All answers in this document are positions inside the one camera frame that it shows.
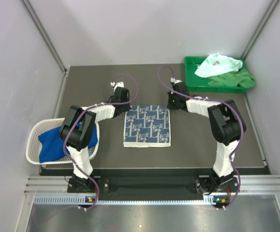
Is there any white blue patterned towel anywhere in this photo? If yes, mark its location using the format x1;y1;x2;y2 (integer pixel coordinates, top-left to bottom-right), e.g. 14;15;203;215
123;105;171;148

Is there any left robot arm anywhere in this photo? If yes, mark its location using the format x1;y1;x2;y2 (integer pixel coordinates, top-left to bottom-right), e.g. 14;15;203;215
59;87;131;192

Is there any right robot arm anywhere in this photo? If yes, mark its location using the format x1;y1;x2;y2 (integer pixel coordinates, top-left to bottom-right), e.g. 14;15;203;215
168;78;246;194

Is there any green plastic tray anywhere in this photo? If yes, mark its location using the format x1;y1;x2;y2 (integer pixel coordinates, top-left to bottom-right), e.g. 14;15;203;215
184;56;249;93

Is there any pale mint towel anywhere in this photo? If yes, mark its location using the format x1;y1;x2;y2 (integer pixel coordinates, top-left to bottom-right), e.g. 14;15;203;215
195;53;243;78

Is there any green towel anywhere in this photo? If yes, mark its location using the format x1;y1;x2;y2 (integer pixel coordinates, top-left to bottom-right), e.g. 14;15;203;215
208;69;255;88

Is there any white perforated plastic basket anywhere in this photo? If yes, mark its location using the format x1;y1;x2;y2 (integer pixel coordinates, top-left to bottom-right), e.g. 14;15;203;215
25;117;100;165

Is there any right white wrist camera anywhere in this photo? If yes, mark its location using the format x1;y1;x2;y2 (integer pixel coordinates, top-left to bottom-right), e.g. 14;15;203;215
170;77;182;85

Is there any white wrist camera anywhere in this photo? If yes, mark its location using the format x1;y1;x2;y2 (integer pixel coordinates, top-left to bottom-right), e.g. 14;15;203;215
170;77;182;85
110;81;125;89

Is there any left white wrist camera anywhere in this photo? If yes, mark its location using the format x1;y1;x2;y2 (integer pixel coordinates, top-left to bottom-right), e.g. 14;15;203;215
110;81;125;89

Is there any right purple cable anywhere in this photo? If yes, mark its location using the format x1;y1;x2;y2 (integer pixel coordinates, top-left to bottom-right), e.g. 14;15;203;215
157;65;246;210

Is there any purple cable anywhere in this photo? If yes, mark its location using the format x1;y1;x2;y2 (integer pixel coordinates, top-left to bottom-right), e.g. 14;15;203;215
157;65;246;210
62;73;140;210

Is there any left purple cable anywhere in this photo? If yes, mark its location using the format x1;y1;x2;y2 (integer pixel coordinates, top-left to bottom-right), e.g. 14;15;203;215
62;73;140;210

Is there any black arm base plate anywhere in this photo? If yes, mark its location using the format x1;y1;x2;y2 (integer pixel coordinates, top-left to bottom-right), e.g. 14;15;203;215
67;175;238;195

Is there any grey slotted cable duct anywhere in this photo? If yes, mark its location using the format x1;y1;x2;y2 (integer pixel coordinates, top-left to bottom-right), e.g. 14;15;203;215
33;195;226;205

